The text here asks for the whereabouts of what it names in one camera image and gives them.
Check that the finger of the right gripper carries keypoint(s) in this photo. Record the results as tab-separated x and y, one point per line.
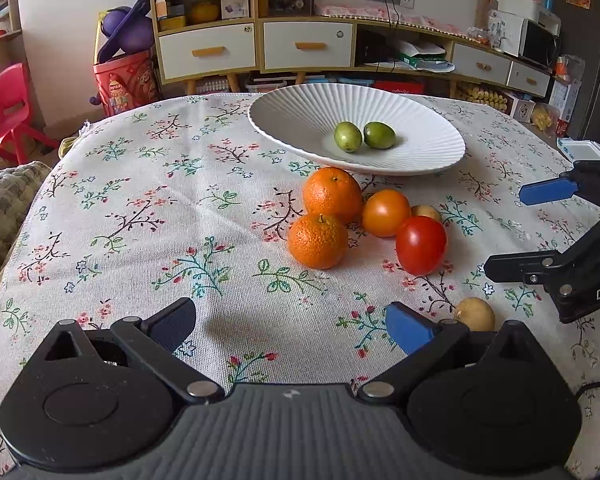
570	278
583	180

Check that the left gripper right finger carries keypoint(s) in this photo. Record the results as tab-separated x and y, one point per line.
476	403

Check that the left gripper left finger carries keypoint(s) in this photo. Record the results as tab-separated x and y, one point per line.
90	400

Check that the small brown kiwi fruit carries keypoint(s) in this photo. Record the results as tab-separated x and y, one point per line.
476	314

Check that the green fruit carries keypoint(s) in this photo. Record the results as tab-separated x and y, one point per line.
348	137
379	136

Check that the mandarin orange front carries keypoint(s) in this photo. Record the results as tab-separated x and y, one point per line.
318	241

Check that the mandarin orange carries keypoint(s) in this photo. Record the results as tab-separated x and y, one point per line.
333	191
318	241

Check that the white microwave oven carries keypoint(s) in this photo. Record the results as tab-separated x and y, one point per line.
522	38

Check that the red tomato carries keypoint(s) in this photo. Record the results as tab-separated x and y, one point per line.
421	245

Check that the red box under cabinet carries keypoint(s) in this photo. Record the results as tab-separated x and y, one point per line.
395	86

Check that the orange tomato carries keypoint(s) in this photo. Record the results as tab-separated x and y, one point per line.
384	213

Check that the floral tablecloth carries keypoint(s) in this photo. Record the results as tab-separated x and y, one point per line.
185	199

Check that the grey knitted blanket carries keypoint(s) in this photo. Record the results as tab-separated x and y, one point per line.
18	188

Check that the white ribbed plate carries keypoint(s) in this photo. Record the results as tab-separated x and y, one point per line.
302	119

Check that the red plastic chair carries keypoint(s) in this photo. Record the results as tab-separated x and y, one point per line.
16	112

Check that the red toy bucket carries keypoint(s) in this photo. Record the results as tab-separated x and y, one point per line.
126	82

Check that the purple plush toy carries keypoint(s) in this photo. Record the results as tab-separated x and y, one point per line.
124	30

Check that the wooden shelf cabinet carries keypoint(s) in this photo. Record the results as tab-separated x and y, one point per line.
329	40

